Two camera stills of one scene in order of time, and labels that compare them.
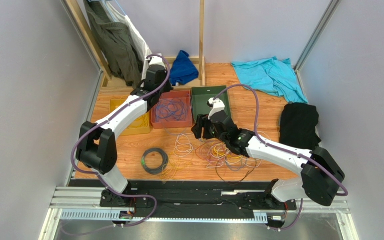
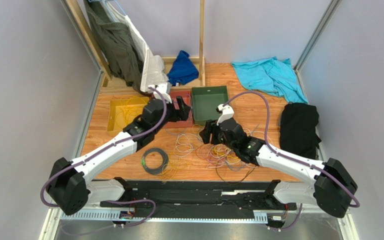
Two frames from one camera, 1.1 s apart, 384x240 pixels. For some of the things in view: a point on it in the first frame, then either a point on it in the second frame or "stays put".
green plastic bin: x=200 y=95 stays put
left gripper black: x=168 y=87 → x=180 y=114
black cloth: x=298 y=125 stays put
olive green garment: x=125 y=60 stays put
